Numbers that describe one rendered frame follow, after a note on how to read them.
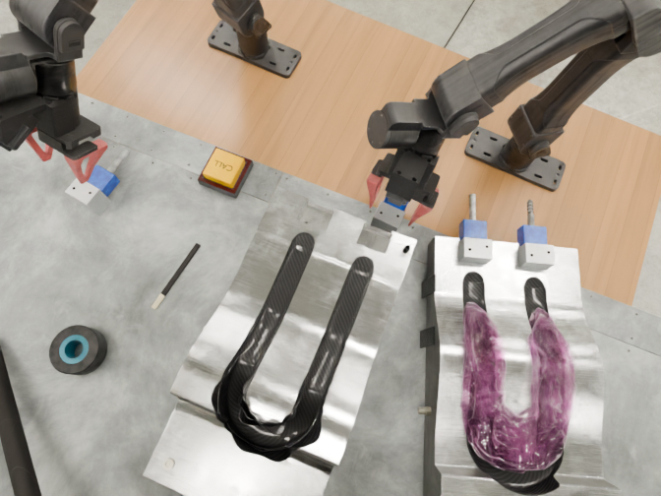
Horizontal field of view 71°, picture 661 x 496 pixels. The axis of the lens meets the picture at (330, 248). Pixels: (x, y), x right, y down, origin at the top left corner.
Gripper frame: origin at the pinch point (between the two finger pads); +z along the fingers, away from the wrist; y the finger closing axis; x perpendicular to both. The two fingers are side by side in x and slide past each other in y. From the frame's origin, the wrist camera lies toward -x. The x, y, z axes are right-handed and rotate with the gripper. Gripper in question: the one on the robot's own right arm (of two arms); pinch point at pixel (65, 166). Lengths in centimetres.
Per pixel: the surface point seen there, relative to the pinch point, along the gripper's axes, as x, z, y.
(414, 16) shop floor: 178, 4, 10
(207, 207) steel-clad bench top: 14.3, 6.3, 18.6
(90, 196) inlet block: 2.7, 6.8, 2.1
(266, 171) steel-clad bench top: 24.9, 0.2, 24.1
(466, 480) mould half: -7, 6, 79
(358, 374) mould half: -2, 4, 58
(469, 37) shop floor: 181, 3, 37
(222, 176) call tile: 17.4, 0.3, 19.1
